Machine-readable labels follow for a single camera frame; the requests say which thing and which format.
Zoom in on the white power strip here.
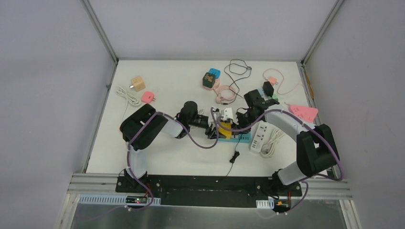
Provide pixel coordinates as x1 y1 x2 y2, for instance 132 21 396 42
250 121 272 154

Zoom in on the teal power strip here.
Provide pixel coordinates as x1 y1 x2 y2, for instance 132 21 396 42
219 133 251 144

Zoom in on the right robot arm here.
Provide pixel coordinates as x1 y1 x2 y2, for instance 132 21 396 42
236 89 341 196

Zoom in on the pink cube socket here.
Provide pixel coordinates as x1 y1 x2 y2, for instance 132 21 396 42
141 91 155 104

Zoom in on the black power adapter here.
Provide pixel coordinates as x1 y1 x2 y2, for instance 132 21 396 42
262 81 274 97

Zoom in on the yellow cube socket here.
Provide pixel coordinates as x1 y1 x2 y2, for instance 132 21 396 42
219 122 232 140

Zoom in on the salmon pink charger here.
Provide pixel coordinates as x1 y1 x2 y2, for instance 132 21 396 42
268 76 278 86

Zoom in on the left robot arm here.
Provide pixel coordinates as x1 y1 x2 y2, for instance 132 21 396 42
119 101 221 193

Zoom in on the black cable of small charger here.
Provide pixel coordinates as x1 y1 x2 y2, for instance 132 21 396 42
225 134 243 177

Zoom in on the dark green cube socket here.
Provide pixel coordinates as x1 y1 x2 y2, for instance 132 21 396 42
202 72 216 87

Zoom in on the pink coiled cable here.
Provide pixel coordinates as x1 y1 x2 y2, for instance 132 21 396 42
214 84 238 105

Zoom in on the thin pink cable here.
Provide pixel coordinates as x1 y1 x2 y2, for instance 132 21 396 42
262 68 303 96

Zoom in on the beige dragon cube adapter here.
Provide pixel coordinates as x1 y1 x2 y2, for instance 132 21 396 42
129 76 146 92

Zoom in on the blue cube socket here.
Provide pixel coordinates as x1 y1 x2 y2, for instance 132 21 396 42
208 68 221 79

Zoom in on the light blue charger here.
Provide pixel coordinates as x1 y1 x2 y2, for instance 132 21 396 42
257 88 264 97

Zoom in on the pink triangular power strip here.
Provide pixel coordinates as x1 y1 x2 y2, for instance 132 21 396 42
289 105 319 123

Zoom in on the round pink socket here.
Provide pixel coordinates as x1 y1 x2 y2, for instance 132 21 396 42
203 79 220 91

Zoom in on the white cable of orange strip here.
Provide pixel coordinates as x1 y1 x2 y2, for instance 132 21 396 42
114 85 142 119

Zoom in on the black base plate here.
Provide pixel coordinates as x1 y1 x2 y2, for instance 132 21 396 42
115 174 302 208

